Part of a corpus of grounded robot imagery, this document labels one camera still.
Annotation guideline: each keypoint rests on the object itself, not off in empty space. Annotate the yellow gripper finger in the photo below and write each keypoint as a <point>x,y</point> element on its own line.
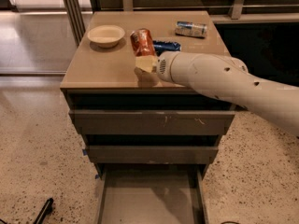
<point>146,63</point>
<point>145,79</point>

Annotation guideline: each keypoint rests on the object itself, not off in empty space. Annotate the red coke can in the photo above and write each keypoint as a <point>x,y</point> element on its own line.
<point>142,42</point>

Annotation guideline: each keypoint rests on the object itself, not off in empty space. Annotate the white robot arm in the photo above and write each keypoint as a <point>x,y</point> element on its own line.
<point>227,79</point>

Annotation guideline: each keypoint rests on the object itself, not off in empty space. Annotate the blue pepsi can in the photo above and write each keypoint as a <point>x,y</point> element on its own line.
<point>163,46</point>

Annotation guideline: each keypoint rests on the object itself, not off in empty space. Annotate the white blue crushed can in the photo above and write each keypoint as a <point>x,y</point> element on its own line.
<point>191,29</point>

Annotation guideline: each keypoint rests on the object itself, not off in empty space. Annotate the grey drawer cabinet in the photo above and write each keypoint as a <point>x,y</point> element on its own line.
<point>104,79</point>

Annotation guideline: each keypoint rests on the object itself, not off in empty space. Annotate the grey top drawer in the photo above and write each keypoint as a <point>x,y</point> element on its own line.
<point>151,122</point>

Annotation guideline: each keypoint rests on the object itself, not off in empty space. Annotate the grey middle drawer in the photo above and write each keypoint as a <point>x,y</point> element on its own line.
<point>151,155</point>

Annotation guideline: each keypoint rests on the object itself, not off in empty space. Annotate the grey open bottom drawer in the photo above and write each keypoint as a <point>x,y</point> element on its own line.
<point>151,194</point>

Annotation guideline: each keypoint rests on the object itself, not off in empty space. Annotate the white bowl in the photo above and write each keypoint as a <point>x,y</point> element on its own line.
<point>106,36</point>

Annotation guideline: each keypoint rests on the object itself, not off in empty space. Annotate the blue tape piece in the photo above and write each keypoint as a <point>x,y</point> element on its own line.
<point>84,151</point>

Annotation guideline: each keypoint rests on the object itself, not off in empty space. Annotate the black object on floor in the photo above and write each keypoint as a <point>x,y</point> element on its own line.
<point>46,210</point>

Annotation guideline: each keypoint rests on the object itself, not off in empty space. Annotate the metal window frame post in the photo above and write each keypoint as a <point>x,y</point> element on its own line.
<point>75,18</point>

